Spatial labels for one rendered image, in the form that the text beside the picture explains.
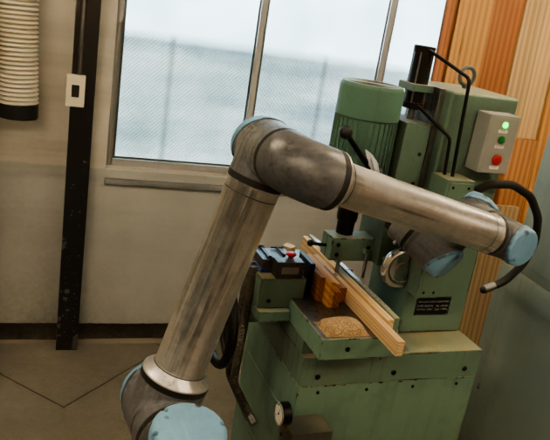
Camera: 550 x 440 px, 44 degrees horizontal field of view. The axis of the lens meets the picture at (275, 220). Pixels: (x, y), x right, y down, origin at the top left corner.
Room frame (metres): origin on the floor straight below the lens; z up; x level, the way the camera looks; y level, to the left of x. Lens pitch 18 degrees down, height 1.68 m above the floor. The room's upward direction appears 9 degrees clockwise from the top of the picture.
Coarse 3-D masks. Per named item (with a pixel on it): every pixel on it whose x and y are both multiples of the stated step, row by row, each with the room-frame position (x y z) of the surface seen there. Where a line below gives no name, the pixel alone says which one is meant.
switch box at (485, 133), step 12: (480, 120) 1.84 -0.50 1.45; (492, 120) 1.81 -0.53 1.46; (504, 120) 1.83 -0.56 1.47; (516, 120) 1.84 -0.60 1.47; (480, 132) 1.83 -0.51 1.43; (492, 132) 1.82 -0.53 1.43; (516, 132) 1.84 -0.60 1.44; (480, 144) 1.82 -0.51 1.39; (492, 144) 1.82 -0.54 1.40; (504, 144) 1.83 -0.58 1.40; (468, 156) 1.86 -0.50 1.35; (480, 156) 1.81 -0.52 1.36; (492, 156) 1.82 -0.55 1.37; (504, 156) 1.84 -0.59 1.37; (480, 168) 1.81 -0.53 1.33; (504, 168) 1.84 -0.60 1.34
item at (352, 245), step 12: (324, 240) 1.86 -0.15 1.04; (336, 240) 1.82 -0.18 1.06; (348, 240) 1.83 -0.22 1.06; (360, 240) 1.85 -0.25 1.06; (372, 240) 1.86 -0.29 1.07; (324, 252) 1.85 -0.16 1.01; (336, 252) 1.82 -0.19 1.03; (348, 252) 1.84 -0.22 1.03; (360, 252) 1.85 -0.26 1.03; (372, 252) 1.87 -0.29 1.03
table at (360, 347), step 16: (240, 288) 1.84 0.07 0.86; (304, 304) 1.71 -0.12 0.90; (320, 304) 1.73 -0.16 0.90; (272, 320) 1.70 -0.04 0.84; (288, 320) 1.72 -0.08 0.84; (304, 320) 1.63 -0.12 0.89; (304, 336) 1.62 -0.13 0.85; (320, 336) 1.54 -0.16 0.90; (368, 336) 1.58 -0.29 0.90; (320, 352) 1.52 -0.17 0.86; (336, 352) 1.54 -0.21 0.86; (352, 352) 1.56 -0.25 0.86; (368, 352) 1.58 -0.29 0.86; (384, 352) 1.59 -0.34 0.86
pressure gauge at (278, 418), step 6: (276, 402) 1.56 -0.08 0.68; (282, 402) 1.54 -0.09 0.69; (288, 402) 1.55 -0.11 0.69; (276, 408) 1.56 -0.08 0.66; (282, 408) 1.52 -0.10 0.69; (288, 408) 1.53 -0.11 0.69; (276, 414) 1.55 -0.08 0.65; (282, 414) 1.51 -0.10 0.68; (288, 414) 1.52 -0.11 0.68; (276, 420) 1.55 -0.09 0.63; (282, 420) 1.51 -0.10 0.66; (288, 420) 1.52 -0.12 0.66; (288, 426) 1.54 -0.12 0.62
